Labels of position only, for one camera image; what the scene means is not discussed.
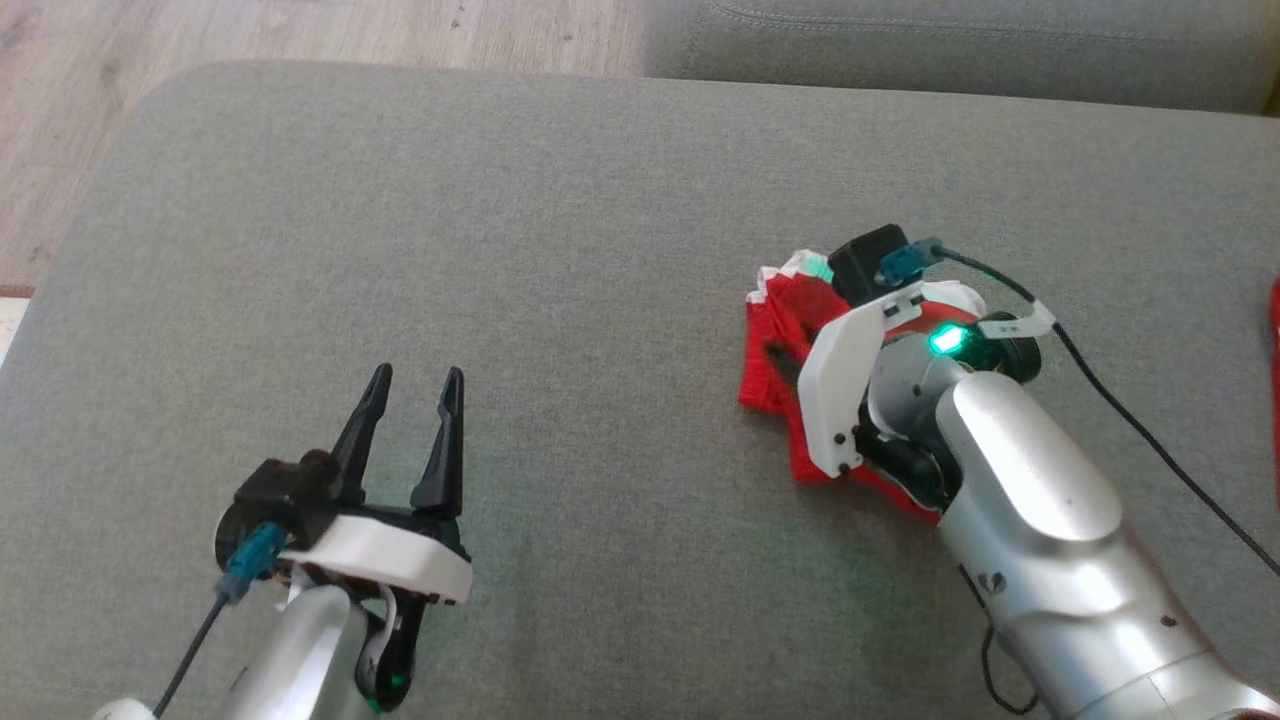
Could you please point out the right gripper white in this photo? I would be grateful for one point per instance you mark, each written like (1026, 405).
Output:
(835, 380)

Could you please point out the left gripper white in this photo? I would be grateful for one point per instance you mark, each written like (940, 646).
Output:
(390, 555)

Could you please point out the red mesh garment white band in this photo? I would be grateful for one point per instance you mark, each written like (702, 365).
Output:
(780, 370)

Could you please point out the red Bulls basketball jersey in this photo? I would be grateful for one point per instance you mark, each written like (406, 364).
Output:
(1276, 370)

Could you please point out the large grey sofa seat cushion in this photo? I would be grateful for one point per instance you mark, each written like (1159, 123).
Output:
(600, 300)

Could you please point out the grey stitched sofa cushion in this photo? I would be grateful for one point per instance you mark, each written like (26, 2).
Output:
(950, 50)

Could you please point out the white floor mat brown edge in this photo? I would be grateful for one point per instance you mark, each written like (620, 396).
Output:
(12, 325)

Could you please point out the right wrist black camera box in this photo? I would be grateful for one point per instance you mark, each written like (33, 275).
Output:
(865, 265)

